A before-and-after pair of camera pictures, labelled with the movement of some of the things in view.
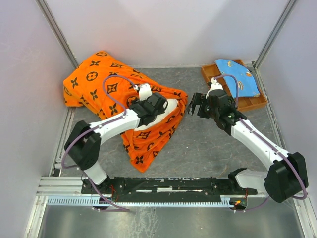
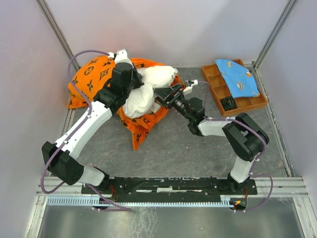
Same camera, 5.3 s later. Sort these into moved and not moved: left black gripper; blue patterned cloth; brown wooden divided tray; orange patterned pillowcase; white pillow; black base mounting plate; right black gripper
Moved: left black gripper; right black gripper; white pillow; orange patterned pillowcase
Not moved: black base mounting plate; brown wooden divided tray; blue patterned cloth
